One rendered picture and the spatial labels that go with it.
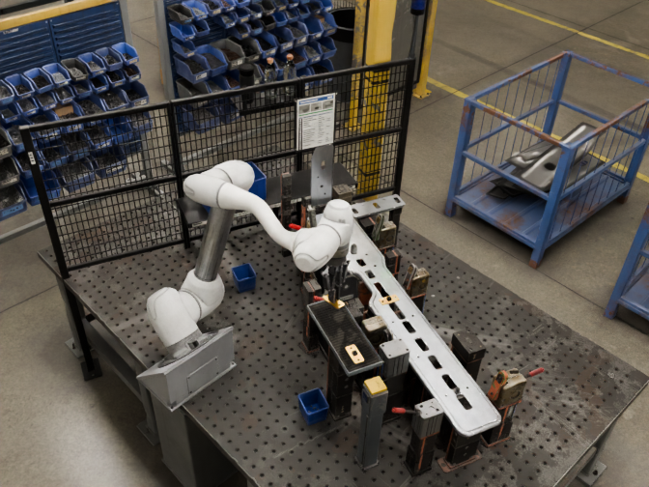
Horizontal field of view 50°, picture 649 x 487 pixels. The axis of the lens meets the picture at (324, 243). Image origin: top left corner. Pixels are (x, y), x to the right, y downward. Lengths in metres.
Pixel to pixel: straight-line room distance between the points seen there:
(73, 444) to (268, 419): 1.28
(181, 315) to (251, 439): 0.58
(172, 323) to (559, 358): 1.72
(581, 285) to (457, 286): 1.48
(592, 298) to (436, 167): 1.69
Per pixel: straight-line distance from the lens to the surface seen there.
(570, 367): 3.34
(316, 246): 2.24
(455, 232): 5.04
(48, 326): 4.48
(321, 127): 3.59
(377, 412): 2.53
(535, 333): 3.42
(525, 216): 5.05
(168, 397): 2.94
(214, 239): 2.89
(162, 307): 2.93
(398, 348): 2.65
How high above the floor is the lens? 3.07
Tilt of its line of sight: 40 degrees down
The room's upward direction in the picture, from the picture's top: 2 degrees clockwise
